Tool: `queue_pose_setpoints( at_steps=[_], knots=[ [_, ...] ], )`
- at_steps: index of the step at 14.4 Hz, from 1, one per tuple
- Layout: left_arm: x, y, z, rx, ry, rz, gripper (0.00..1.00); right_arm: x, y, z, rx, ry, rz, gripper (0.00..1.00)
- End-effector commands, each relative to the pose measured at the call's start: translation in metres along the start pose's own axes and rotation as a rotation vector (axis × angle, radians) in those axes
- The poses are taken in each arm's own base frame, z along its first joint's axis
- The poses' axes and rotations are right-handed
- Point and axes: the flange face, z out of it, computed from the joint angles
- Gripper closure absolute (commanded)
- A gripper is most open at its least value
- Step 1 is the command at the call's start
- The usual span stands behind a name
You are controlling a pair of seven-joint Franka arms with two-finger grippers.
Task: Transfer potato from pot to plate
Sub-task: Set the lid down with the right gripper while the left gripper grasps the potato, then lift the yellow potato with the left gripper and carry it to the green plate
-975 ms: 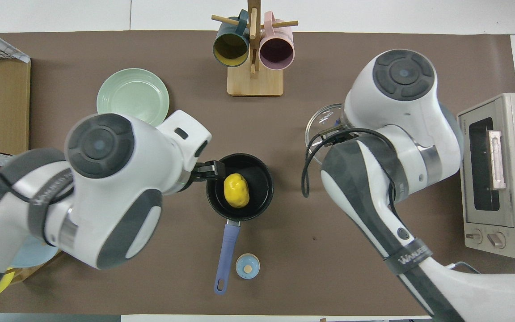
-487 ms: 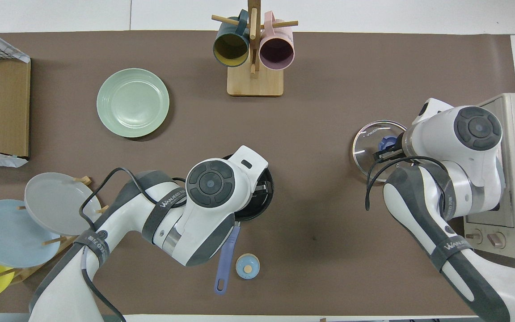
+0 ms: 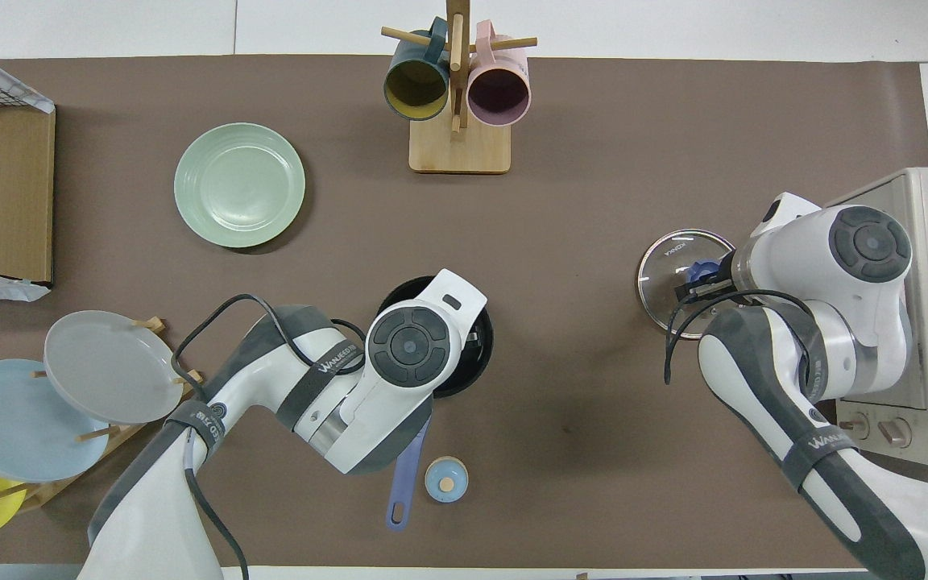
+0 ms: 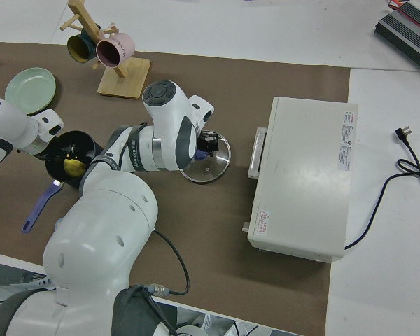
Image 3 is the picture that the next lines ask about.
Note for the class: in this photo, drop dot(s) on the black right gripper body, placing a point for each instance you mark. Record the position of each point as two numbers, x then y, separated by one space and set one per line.
723 278

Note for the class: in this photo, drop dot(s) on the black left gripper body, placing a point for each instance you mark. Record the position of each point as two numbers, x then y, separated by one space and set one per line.
474 342

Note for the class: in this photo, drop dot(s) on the glass lid blue knob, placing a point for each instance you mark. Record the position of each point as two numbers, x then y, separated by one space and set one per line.
665 274

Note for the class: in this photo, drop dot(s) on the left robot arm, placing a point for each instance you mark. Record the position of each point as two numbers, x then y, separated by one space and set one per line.
351 403

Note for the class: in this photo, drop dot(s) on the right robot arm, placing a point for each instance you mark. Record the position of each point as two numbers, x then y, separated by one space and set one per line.
826 274

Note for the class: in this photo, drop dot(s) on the light green plate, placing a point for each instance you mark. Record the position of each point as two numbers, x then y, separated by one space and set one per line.
239 184

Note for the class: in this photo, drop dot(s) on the grey plate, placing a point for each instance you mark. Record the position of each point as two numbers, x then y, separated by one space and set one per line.
109 366

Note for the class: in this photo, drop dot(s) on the wooden plate rack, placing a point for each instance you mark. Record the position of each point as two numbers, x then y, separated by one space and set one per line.
93 435

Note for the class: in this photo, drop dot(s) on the light blue plate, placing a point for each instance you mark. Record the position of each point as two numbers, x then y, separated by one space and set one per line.
13 427

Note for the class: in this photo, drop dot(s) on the brown table mat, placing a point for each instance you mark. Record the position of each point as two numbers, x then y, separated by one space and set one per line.
593 201

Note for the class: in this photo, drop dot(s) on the wooden mug tree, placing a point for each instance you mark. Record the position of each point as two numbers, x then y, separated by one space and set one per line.
459 149

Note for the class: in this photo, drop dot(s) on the pink mug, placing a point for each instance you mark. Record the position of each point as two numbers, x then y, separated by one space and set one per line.
499 93

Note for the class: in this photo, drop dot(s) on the dark green mug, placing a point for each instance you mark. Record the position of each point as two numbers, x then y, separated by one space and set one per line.
416 84

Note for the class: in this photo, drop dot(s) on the wooden open shelf box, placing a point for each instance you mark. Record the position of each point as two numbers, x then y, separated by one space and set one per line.
13 193

